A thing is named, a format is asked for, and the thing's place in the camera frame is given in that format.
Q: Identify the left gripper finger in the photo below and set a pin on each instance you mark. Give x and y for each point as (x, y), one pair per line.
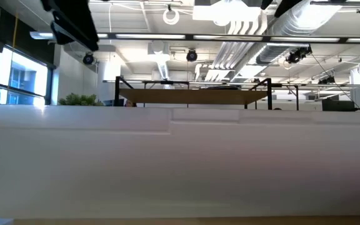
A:
(73, 15)
(62, 37)

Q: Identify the clear pencil box orange lid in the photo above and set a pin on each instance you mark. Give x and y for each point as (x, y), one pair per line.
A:
(180, 162)

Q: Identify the black round ceiling speaker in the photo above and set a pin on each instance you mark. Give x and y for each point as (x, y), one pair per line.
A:
(192, 55)
(88, 58)

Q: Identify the white ceiling conduits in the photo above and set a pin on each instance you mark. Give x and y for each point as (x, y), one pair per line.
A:
(239, 28)

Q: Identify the black ceiling-mounted device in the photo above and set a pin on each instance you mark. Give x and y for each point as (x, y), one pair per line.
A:
(298, 54)

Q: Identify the large window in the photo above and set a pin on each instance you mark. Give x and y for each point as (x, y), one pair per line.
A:
(20, 75)

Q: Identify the green artificial succulent plant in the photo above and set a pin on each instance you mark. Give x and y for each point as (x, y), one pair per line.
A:
(80, 100)

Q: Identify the long ceiling light bar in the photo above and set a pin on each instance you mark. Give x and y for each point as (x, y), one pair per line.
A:
(150, 36)

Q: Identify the black monitor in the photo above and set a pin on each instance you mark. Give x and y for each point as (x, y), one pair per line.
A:
(337, 105)

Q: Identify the wooden shelf riser black legs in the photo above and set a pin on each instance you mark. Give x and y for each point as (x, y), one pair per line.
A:
(192, 97)

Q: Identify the silver ventilation duct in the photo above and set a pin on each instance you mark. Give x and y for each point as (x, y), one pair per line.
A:
(305, 18)

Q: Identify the black metal table frame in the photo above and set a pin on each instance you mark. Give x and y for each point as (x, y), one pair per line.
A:
(173, 82)

